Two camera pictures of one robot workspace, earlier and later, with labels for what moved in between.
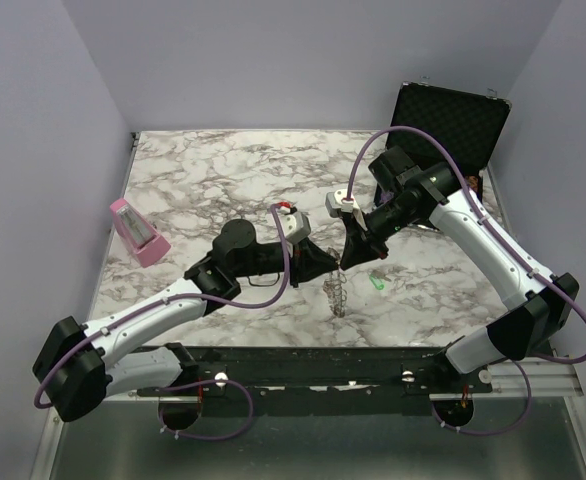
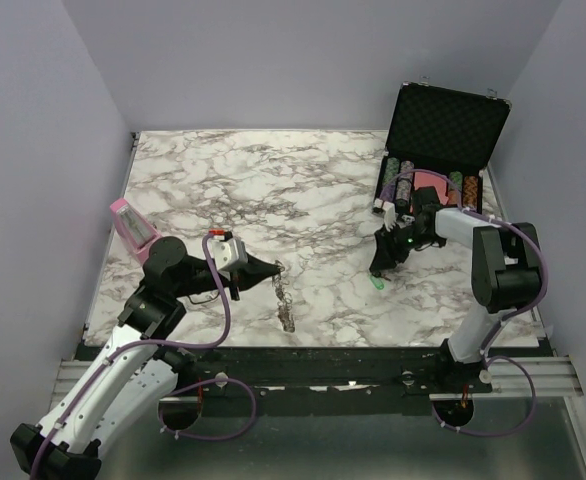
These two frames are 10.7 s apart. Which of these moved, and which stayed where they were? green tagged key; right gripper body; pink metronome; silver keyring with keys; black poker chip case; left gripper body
Moved: silver keyring with keys; left gripper body; right gripper body
Stayed: black poker chip case; pink metronome; green tagged key
